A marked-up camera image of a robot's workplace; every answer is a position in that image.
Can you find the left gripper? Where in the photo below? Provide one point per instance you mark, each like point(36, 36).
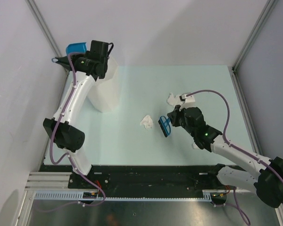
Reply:
point(64, 61)

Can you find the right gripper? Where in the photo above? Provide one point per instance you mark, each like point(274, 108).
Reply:
point(174, 115)

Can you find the blue dustpan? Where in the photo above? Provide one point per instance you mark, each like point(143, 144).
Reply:
point(79, 48)

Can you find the blue hand brush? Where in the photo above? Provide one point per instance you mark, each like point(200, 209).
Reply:
point(165, 125)

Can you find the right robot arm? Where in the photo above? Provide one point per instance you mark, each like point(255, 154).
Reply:
point(258, 174)

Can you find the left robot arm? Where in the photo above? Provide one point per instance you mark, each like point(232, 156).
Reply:
point(65, 139)

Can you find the paper scrap far right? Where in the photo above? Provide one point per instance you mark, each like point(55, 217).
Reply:
point(174, 100)

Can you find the paper scrap by brush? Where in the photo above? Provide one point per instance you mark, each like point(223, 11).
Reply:
point(147, 122)

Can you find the white faceted bin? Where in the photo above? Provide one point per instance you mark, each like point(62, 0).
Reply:
point(105, 94)

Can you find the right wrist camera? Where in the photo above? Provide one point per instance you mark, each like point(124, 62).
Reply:
point(187, 100)

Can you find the right aluminium side rail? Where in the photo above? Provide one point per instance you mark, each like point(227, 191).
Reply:
point(245, 112)

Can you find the left aluminium frame post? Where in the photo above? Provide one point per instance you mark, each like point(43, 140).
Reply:
point(44, 27)

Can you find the aluminium frame post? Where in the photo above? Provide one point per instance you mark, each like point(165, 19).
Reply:
point(261, 21)
point(44, 27)

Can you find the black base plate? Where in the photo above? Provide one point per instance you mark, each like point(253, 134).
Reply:
point(164, 182)

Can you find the right aluminium frame post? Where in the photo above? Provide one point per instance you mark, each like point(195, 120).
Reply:
point(261, 21)

